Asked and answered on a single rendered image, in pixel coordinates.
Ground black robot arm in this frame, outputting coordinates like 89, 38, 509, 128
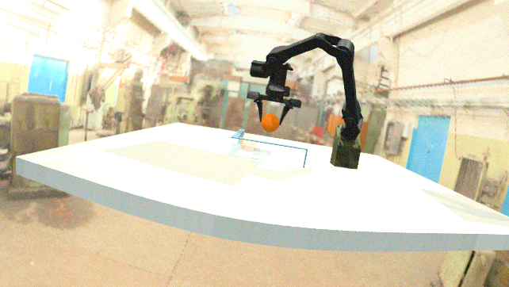
250, 33, 363, 144

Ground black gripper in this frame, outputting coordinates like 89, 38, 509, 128
247, 78, 301, 125

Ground clear light blue l-shaped low wall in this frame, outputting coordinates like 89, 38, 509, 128
231, 129, 308, 166

